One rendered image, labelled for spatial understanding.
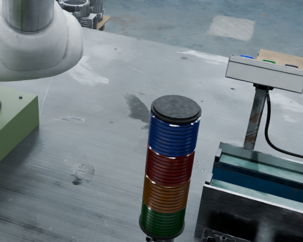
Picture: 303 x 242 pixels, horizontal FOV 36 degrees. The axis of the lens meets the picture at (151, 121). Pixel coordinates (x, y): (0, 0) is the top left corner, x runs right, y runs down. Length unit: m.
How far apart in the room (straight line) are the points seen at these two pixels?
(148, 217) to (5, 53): 0.54
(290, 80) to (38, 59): 0.54
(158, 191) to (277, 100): 0.98
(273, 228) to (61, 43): 0.58
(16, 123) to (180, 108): 0.69
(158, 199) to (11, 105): 0.68
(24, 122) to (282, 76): 0.63
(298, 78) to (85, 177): 0.52
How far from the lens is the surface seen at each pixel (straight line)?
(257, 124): 1.12
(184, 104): 0.56
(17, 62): 1.05
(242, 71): 1.06
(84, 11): 2.96
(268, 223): 0.92
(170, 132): 0.54
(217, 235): 0.91
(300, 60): 3.59
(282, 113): 1.46
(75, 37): 1.08
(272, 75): 1.05
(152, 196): 0.60
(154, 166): 0.57
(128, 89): 1.46
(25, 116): 1.21
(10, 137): 1.17
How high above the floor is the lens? 1.49
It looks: 32 degrees down
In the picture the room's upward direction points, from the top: 5 degrees clockwise
